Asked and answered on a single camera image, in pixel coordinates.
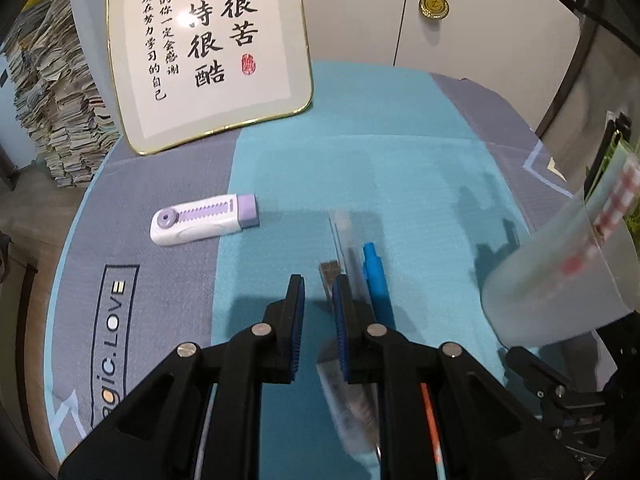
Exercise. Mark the orange red pen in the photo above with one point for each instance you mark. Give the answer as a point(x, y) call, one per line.
point(431, 425)

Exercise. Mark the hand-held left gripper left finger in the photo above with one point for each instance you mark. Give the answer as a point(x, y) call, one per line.
point(295, 320)

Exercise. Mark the tall stack of papers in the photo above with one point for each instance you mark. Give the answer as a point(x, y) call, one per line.
point(55, 110)

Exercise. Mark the blue grey printed tablecloth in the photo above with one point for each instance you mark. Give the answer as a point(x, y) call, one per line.
point(400, 135)

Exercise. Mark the framed calligraphy board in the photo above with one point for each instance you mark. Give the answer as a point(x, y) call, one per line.
point(150, 60)

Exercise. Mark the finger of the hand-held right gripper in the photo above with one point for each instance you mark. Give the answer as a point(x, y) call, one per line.
point(537, 367)
point(617, 125)

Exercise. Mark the frosted plastic cup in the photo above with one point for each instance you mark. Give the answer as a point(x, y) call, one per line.
point(540, 270)

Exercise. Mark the blue pen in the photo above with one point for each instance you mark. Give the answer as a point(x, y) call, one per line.
point(377, 285)

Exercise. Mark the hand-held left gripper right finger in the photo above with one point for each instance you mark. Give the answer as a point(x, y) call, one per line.
point(342, 320)

